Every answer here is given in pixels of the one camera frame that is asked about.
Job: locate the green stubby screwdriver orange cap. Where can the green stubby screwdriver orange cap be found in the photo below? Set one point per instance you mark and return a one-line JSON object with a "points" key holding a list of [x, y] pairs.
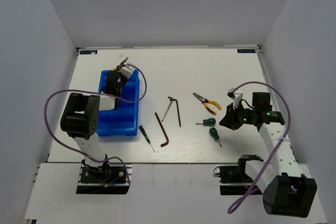
{"points": [[214, 134]]}

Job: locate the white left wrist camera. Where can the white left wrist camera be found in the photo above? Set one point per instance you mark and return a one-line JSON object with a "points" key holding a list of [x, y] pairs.
{"points": [[127, 69]]}

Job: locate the blue logo sticker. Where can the blue logo sticker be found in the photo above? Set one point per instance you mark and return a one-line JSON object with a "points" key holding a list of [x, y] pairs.
{"points": [[246, 51], [88, 52]]}

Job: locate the large brown hex key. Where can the large brown hex key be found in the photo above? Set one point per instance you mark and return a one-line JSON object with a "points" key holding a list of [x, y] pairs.
{"points": [[163, 130]]}

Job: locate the thin brown hex key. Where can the thin brown hex key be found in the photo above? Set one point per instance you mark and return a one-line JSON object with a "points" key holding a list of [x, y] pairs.
{"points": [[168, 107]]}

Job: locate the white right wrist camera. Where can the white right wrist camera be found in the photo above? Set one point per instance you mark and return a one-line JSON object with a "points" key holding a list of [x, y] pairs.
{"points": [[236, 95]]}

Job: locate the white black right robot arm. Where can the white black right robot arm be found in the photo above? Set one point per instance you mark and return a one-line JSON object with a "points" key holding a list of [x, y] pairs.
{"points": [[286, 190]]}

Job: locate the blue plastic compartment tray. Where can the blue plastic compartment tray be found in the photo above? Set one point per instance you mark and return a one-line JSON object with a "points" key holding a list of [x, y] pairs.
{"points": [[123, 120]]}

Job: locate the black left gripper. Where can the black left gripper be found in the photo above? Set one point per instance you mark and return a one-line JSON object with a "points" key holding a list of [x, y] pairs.
{"points": [[123, 77]]}

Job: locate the long brown ball-end hex key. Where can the long brown ball-end hex key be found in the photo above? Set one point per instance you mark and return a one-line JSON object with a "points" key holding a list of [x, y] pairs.
{"points": [[177, 107]]}

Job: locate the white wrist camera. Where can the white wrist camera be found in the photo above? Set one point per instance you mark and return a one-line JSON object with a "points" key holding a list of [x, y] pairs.
{"points": [[127, 69], [236, 95]]}

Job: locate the blue logo sticker right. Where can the blue logo sticker right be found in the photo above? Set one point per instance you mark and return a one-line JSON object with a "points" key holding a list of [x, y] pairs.
{"points": [[246, 51]]}

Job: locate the black green precision screwdriver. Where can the black green precision screwdriver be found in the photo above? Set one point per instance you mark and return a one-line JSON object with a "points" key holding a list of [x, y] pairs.
{"points": [[142, 130]]}

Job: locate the yellow bent-nose pliers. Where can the yellow bent-nose pliers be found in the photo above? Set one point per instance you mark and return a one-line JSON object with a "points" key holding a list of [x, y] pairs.
{"points": [[121, 65]]}

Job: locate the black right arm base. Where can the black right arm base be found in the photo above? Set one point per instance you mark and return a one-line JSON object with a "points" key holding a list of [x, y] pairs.
{"points": [[233, 179]]}

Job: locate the yellow black long-nose pliers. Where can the yellow black long-nose pliers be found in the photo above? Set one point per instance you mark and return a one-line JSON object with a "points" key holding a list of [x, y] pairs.
{"points": [[206, 102]]}

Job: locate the blue logo sticker left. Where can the blue logo sticker left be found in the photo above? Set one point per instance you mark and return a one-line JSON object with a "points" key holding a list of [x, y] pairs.
{"points": [[88, 52]]}

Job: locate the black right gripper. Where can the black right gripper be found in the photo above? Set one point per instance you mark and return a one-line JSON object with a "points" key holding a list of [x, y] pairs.
{"points": [[230, 120]]}

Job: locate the green stubby flathead screwdriver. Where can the green stubby flathead screwdriver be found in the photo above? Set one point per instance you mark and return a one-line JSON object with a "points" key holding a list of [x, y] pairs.
{"points": [[207, 122]]}

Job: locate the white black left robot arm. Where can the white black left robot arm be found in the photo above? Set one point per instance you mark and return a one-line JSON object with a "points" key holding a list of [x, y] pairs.
{"points": [[80, 117]]}

